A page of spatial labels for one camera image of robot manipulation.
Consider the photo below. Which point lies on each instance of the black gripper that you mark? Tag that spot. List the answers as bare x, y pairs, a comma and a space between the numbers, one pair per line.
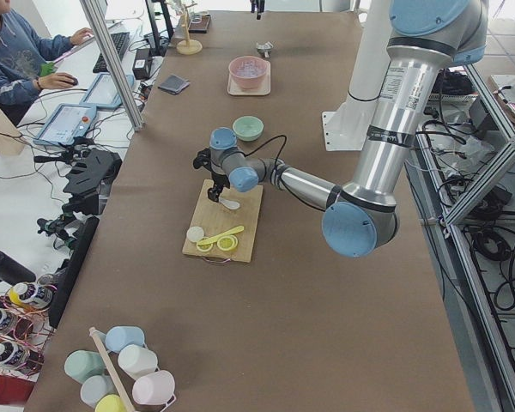
218, 179

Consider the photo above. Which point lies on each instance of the white ceramic spoon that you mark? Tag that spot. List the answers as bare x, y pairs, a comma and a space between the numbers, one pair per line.
229, 204

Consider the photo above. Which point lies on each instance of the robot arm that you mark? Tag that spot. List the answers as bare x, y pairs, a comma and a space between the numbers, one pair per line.
257, 8
360, 216

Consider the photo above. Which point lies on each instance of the mint green bowl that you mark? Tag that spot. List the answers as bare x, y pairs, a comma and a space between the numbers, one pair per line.
248, 128

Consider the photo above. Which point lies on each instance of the pink bowl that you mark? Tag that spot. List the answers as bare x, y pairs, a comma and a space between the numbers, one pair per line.
247, 83

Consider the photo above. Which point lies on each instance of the metal ice scoop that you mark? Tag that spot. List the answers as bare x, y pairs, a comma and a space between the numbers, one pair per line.
264, 49

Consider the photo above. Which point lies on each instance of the yellow plastic knife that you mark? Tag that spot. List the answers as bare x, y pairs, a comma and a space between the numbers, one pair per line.
213, 239

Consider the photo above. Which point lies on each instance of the wooden cutting board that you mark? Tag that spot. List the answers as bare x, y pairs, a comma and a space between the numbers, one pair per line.
215, 218

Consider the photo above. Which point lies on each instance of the lemon slice stack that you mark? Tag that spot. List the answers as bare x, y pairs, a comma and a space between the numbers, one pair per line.
227, 242

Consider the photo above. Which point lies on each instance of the lemon slice near bun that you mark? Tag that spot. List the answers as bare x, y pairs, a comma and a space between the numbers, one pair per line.
204, 248

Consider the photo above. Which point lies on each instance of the grey folded cloth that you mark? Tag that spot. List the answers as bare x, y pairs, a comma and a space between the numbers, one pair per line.
174, 84

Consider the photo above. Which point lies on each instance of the cream rectangular tray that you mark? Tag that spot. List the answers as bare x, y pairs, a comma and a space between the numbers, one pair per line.
264, 89

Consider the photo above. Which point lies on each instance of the wooden mug tree stand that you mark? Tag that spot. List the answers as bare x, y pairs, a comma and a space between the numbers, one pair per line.
184, 44

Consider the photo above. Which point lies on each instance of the teach pendant tablet far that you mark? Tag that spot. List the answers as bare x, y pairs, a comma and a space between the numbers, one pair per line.
102, 93

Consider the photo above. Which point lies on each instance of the teach pendant tablet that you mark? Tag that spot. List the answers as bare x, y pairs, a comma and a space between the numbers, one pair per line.
102, 93
67, 123

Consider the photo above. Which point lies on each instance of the teach pendant tablet near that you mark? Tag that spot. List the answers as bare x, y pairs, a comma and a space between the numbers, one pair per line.
67, 123

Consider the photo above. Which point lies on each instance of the dark wooden tray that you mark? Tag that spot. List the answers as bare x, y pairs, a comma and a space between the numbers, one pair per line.
199, 23

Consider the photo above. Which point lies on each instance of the blue cup on rack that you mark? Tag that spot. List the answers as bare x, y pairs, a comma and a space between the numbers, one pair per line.
119, 337

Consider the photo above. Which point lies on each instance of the white cup on rack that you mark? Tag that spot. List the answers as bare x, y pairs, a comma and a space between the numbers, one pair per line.
137, 361

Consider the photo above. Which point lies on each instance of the pink cup on rack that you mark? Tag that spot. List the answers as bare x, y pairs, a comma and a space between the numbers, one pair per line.
155, 388

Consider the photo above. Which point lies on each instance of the yellow bottle in rack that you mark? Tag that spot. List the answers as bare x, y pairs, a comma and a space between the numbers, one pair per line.
32, 294

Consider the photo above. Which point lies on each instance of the green cup on rack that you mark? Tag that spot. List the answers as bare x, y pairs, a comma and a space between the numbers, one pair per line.
81, 365

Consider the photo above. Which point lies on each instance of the wooden cup rack rod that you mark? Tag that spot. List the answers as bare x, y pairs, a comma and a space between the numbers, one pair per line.
101, 348

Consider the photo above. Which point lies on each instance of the grey cup on rack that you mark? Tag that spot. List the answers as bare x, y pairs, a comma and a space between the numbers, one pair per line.
95, 388

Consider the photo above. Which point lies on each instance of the yellow cup on rack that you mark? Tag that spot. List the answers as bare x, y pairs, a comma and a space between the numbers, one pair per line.
110, 403

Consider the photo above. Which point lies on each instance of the person in blue hoodie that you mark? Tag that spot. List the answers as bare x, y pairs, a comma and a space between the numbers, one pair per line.
22, 54

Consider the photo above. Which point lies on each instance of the black camera tripod mount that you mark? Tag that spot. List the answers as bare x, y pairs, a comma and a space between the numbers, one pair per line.
92, 172

